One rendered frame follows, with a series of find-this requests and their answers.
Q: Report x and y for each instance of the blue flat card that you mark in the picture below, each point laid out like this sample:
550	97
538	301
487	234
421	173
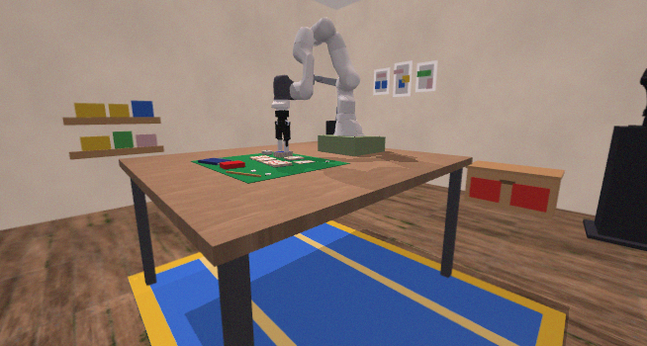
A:
214	161

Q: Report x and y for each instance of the green felt mat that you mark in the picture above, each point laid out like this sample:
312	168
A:
276	172

